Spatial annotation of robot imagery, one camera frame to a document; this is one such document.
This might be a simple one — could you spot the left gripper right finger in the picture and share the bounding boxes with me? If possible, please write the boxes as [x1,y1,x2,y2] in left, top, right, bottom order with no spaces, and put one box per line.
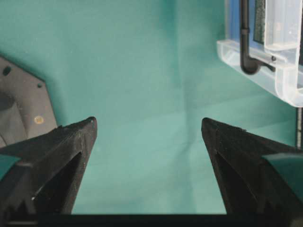
[201,118,303,220]

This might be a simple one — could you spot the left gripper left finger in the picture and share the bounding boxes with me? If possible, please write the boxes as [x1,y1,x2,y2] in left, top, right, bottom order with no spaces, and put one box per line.
[0,117,98,220]

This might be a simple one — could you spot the clear plastic storage case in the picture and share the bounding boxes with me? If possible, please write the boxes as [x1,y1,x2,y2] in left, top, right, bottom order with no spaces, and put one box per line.
[217,0,303,107]

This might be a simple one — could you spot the green table cloth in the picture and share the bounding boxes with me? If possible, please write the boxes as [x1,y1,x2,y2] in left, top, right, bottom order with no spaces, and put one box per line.
[0,0,296,214]

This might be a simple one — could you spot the blue liner sheet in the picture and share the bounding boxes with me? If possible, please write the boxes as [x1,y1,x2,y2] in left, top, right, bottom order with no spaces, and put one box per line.
[226,0,266,48]

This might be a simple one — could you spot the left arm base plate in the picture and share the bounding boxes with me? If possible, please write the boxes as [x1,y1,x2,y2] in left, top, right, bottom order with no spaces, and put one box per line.
[0,57,57,147]

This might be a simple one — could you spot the black cable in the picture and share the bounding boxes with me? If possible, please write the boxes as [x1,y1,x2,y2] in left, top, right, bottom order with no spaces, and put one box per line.
[239,0,276,75]

